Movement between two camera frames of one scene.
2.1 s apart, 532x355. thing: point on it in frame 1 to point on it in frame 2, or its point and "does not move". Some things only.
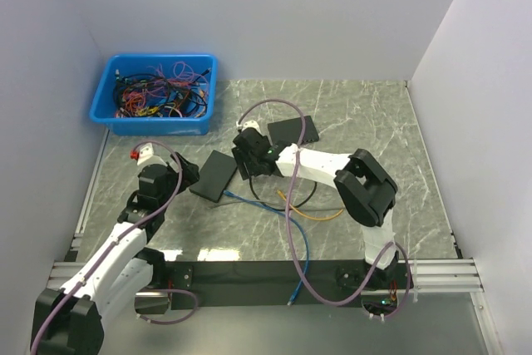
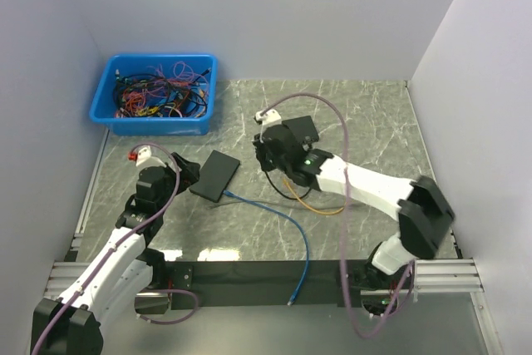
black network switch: x=215 y=175 does not move
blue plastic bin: x=102 y=108 does not move
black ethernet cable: x=274 y=208 to x=293 y=199
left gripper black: x=189 y=175 does not move
